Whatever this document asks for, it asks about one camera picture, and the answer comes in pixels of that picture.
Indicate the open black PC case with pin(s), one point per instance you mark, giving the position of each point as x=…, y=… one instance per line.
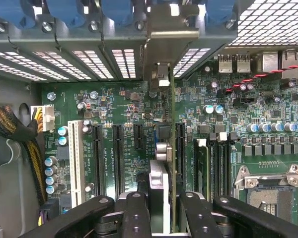
x=15, y=173

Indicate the long black expansion slot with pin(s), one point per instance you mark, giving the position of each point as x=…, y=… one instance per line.
x=181, y=153
x=118, y=158
x=98, y=158

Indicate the silver network port block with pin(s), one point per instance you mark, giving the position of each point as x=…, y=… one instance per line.
x=280, y=64

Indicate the white power connector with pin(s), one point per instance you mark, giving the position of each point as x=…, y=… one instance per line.
x=48, y=119

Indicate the white expansion slot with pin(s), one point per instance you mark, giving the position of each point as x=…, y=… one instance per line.
x=76, y=161

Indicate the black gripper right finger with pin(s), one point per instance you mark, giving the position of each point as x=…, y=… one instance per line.
x=198, y=218

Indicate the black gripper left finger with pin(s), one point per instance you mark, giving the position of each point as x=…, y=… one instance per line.
x=136, y=218

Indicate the green motherboard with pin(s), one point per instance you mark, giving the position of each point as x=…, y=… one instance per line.
x=263, y=111

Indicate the CPU socket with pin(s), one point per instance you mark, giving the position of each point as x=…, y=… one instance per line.
x=270, y=198

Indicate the short black expansion slot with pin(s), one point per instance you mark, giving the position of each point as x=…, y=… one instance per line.
x=138, y=136

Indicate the silver USB port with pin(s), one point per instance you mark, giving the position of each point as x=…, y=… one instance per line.
x=243, y=64
x=225, y=64

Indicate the perforated slot cover plate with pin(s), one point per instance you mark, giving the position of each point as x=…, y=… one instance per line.
x=192, y=62
x=93, y=64
x=124, y=63
x=62, y=65
x=29, y=65

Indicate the empty black RAM slot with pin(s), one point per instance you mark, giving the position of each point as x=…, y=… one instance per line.
x=225, y=168
x=214, y=168

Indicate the blue card retention clip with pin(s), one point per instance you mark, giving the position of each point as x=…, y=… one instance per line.
x=13, y=11
x=116, y=10
x=64, y=10
x=219, y=8

